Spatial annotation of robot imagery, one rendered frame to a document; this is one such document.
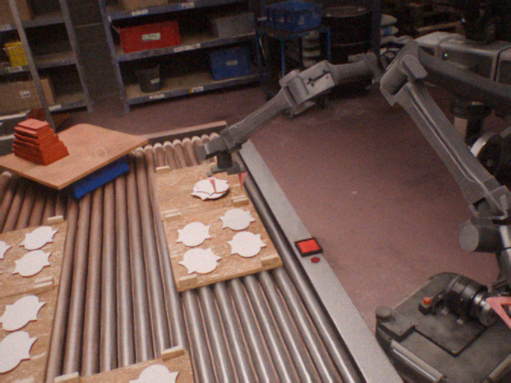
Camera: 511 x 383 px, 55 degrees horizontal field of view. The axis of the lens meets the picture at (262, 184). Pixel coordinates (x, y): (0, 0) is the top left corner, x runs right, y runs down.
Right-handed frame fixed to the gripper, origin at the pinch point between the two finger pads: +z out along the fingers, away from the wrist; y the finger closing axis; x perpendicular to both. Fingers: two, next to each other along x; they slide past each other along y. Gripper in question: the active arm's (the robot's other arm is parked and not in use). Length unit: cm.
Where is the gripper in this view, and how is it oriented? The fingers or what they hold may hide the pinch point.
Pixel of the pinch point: (228, 188)
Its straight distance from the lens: 184.2
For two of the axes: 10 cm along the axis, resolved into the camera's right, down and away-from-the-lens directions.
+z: 1.0, 9.2, 3.8
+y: 9.5, -2.0, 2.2
